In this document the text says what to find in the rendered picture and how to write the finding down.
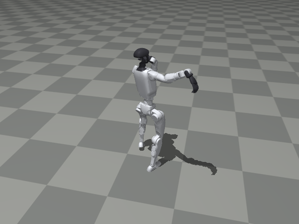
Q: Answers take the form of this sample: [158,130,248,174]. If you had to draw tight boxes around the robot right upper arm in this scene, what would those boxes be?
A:
[148,71,173,83]

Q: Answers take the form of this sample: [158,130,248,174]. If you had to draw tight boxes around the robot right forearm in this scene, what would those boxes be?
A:
[164,69,192,81]

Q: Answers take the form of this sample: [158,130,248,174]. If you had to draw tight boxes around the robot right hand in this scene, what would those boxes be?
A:
[184,71,199,93]

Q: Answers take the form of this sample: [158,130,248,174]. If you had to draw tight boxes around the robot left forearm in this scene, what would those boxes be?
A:
[150,57,158,71]

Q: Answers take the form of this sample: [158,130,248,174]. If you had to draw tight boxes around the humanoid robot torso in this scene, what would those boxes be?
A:
[134,65,157,116]

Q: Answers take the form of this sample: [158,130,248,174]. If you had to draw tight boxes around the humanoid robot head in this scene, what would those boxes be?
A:
[134,48,149,71]

